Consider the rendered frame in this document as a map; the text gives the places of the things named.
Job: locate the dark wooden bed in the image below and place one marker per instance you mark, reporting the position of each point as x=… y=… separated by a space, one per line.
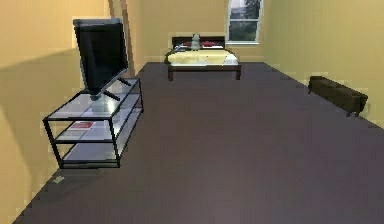
x=203 y=60

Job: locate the grey teddy bear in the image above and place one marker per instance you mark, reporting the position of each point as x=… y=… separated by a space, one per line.
x=195 y=42

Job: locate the red pillow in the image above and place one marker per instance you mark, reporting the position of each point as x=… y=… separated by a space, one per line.
x=209 y=43

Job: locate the black glass television stand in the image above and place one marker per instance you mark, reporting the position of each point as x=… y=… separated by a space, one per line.
x=96 y=128

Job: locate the white framed window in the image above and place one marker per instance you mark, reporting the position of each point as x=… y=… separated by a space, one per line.
x=244 y=21

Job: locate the black television set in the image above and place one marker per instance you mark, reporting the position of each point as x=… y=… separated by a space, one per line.
x=101 y=55

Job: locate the red white book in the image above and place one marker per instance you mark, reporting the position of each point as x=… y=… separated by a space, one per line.
x=82 y=125

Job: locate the dark brown bench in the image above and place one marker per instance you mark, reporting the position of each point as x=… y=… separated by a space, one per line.
x=338 y=93

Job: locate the small pale flat object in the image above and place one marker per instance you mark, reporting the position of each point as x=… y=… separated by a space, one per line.
x=58 y=179

